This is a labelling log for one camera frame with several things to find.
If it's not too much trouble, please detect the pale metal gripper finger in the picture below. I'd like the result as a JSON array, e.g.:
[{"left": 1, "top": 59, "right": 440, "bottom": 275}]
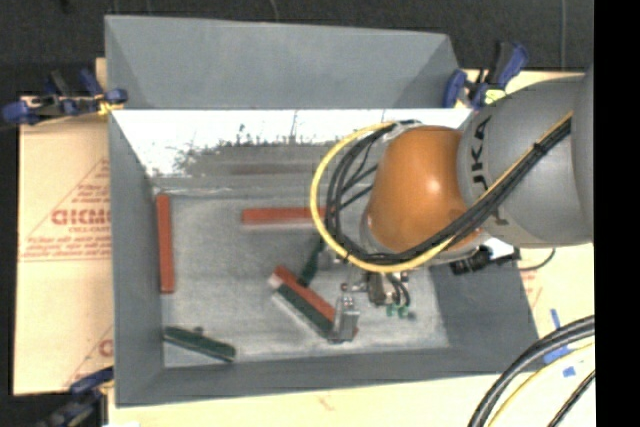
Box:
[
  {"left": 345, "top": 296, "right": 362, "bottom": 341},
  {"left": 327, "top": 294, "right": 350, "bottom": 344}
]

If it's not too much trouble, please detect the dark green flat block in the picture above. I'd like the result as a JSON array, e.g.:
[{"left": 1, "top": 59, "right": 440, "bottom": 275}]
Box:
[
  {"left": 162, "top": 325, "right": 238, "bottom": 364},
  {"left": 298, "top": 234, "right": 327, "bottom": 287},
  {"left": 271, "top": 282, "right": 335, "bottom": 335}
]

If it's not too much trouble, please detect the grey metal bin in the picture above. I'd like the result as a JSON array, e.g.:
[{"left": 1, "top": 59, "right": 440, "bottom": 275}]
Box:
[{"left": 103, "top": 14, "right": 542, "bottom": 407}]

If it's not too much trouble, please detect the brown cardboard board, red print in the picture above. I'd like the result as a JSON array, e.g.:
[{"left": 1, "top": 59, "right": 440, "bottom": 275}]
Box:
[{"left": 11, "top": 57, "right": 117, "bottom": 397}]

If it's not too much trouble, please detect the black cylinder on white bracket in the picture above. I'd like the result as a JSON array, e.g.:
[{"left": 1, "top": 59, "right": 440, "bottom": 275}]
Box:
[{"left": 448, "top": 237, "right": 522, "bottom": 277}]

